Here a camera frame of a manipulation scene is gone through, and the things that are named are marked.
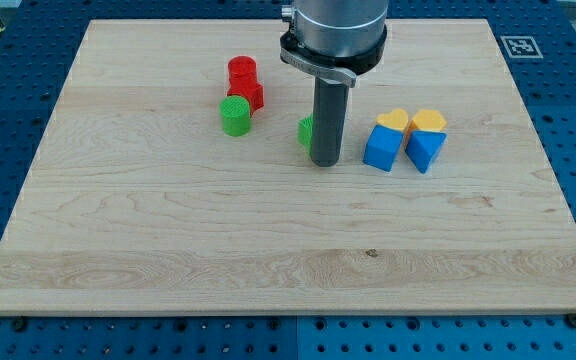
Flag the green star block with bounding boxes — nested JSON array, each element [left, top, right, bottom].
[[297, 115, 313, 154]]

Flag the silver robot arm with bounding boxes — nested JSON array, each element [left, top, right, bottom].
[[280, 0, 389, 88]]

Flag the yellow heart block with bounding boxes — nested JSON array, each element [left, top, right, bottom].
[[376, 108, 409, 132]]

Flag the green cylinder block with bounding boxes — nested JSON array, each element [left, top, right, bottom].
[[219, 95, 251, 137]]

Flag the red cube block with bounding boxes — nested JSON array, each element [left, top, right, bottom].
[[227, 81, 264, 115]]

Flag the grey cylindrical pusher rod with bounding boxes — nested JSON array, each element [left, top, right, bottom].
[[310, 78, 349, 167]]

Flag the blue cube block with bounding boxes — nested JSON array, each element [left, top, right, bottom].
[[363, 125, 404, 172]]

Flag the wooden board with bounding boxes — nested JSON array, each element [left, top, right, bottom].
[[0, 19, 576, 317]]

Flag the red cylinder block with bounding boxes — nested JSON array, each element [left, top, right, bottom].
[[227, 55, 258, 88]]

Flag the blue wedge block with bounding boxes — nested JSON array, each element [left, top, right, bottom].
[[405, 130, 447, 173]]

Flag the yellow pentagon block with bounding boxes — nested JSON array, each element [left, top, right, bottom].
[[407, 109, 447, 133]]

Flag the white fiducial marker tag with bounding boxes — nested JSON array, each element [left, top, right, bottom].
[[501, 35, 543, 59]]

